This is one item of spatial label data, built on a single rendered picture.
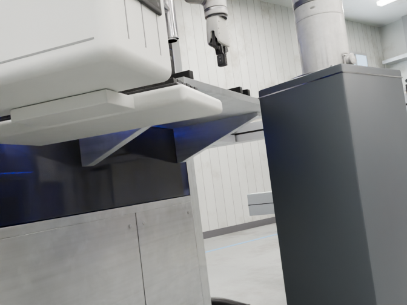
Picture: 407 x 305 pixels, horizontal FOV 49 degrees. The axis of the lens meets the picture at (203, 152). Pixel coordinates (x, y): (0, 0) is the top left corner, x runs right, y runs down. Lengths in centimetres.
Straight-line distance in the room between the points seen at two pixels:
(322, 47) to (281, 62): 544
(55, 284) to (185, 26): 462
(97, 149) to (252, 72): 495
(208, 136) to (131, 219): 42
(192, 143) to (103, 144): 50
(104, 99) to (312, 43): 61
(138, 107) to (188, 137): 92
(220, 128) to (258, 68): 462
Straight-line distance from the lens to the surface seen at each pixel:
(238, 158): 559
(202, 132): 161
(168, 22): 74
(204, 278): 178
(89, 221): 127
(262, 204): 243
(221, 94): 114
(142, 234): 145
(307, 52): 113
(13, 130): 87
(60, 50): 55
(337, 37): 113
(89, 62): 54
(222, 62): 160
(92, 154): 123
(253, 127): 242
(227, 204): 540
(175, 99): 70
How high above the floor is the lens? 65
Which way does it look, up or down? 4 degrees up
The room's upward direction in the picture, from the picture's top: 7 degrees counter-clockwise
